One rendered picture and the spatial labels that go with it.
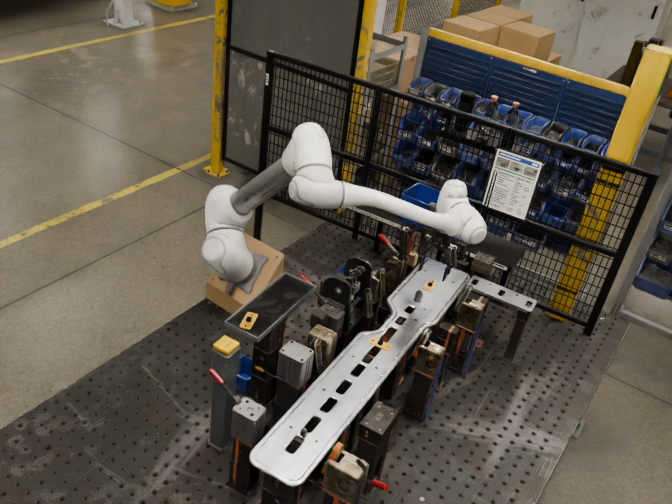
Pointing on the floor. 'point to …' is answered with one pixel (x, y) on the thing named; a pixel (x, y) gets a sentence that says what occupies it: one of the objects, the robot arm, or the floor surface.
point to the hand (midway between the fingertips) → (433, 270)
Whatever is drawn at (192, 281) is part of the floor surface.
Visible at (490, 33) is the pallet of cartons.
